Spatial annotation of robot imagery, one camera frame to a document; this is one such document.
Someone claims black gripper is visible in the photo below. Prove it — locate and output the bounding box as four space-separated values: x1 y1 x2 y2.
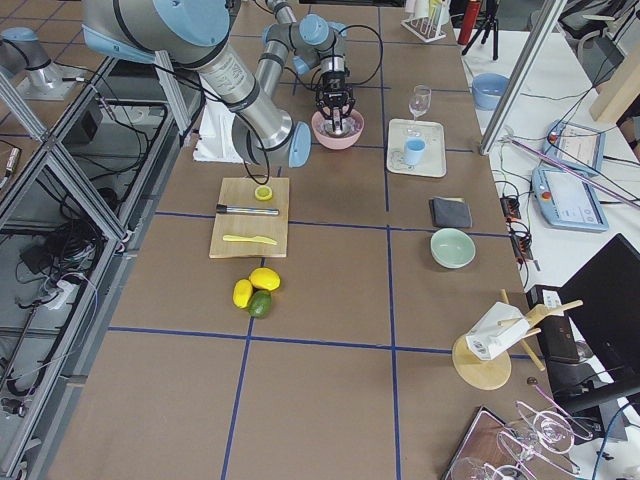
315 70 355 133

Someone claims silver metal ice scoop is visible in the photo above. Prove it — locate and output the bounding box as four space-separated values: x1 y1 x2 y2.
326 109 350 138

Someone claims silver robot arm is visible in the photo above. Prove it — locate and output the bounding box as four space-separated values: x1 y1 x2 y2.
83 0 355 167

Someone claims clear ice cubes pile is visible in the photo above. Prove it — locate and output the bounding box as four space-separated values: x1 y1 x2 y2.
312 112 362 139

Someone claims blue plastic cup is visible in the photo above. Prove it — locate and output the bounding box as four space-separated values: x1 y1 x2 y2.
404 137 426 167

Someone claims wooden cup stand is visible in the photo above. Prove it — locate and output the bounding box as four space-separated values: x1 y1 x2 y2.
452 289 583 391

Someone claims pink bowl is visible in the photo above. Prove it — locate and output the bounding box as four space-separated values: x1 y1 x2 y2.
311 110 364 150

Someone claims clear wine glass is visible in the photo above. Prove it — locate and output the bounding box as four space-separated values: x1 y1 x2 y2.
408 85 432 121

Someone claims cream serving tray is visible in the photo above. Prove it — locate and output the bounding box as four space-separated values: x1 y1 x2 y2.
386 119 446 178

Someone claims lemon half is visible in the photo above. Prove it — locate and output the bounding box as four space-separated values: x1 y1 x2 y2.
254 185 273 201

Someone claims wooden cutting board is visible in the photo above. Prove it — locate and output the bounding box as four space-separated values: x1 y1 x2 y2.
209 177 290 259

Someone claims grey folded cloth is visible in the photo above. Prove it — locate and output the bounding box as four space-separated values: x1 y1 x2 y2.
429 197 473 228

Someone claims silver metal muddler tube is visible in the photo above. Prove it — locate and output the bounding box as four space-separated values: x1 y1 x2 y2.
216 204 280 216

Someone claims blue bowl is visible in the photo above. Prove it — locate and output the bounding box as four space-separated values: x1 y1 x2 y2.
471 73 509 111

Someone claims yellow plastic knife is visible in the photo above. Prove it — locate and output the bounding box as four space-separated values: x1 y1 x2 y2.
222 234 278 246

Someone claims red bottle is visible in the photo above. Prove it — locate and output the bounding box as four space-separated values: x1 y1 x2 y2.
457 0 482 45

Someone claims green bowl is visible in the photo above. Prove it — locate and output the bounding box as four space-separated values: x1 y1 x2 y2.
430 228 476 269

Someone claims black tripod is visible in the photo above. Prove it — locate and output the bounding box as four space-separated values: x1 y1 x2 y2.
461 0 500 61

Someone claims yellow lemon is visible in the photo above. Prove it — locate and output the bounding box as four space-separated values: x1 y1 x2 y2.
248 267 281 291
232 279 253 309

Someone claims green lime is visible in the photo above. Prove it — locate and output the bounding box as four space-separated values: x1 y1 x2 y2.
247 290 272 318

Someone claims far teach pendant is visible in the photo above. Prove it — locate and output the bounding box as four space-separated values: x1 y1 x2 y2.
543 121 606 176

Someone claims teach pendant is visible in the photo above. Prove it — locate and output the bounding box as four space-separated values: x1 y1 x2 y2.
531 167 609 232
543 121 606 176

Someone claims near teach pendant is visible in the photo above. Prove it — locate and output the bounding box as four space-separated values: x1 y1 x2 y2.
531 167 609 232

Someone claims white carton on stand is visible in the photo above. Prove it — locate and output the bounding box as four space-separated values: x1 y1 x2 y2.
465 302 529 361

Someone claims black monitor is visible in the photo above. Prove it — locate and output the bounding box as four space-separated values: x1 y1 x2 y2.
557 233 639 413

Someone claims hanging wine glass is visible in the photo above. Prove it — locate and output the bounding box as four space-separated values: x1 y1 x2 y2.
514 382 596 456

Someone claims white wire rack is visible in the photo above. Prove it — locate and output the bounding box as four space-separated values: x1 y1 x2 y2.
401 0 450 43

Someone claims white camera pillar base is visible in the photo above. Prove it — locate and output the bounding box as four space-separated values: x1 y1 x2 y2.
193 99 245 164

